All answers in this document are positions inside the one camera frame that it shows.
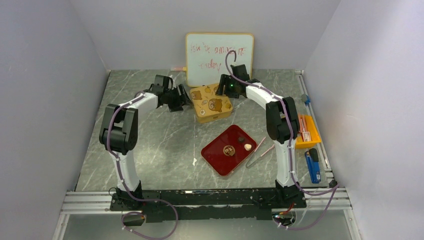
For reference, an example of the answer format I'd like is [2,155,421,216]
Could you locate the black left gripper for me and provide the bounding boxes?
[164,84,194,113]

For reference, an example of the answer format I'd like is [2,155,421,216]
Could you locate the gold chocolate tin box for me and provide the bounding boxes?
[193,97,233,124]

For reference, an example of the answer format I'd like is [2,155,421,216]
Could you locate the metal tweezers with pink grips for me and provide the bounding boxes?
[245,137,275,169]

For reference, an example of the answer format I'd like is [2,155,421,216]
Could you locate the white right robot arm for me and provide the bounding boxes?
[216,64,301,208]

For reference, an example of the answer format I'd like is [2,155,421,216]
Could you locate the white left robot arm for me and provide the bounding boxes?
[99,74,192,210]

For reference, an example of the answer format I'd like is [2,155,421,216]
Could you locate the beige heart chocolate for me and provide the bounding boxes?
[244,143,252,151]

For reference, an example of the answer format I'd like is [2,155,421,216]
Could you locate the red rectangular tray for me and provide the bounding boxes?
[201,124,258,177]

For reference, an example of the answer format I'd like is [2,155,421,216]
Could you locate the yellow plastic bin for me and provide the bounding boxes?
[295,114,322,149]

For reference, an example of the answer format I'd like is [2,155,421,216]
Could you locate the whiteboard with yellow frame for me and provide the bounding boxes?
[185,32,255,88]

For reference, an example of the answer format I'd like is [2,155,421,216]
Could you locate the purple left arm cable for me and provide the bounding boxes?
[105,91,180,240]

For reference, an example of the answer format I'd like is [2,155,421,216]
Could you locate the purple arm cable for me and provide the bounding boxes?
[105,91,180,240]
[225,50,340,232]

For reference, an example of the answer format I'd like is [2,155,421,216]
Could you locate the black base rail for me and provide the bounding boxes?
[109,186,307,223]

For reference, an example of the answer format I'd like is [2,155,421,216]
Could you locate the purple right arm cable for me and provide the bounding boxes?
[225,50,340,232]

